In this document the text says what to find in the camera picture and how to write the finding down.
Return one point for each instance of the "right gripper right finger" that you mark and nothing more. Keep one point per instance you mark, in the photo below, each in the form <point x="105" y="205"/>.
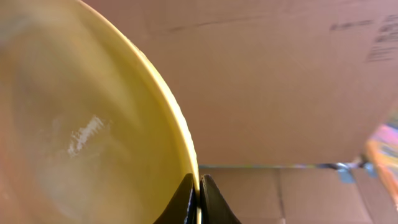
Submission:
<point x="214" y="208"/>

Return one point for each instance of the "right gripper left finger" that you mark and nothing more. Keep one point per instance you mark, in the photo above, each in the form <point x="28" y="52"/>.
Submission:
<point x="182" y="208"/>

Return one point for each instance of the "yellow-green plate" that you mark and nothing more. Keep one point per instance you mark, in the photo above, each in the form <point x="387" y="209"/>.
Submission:
<point x="90" y="131"/>

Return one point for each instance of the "cardboard box wall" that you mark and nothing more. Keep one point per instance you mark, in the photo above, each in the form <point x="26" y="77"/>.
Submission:
<point x="280" y="96"/>

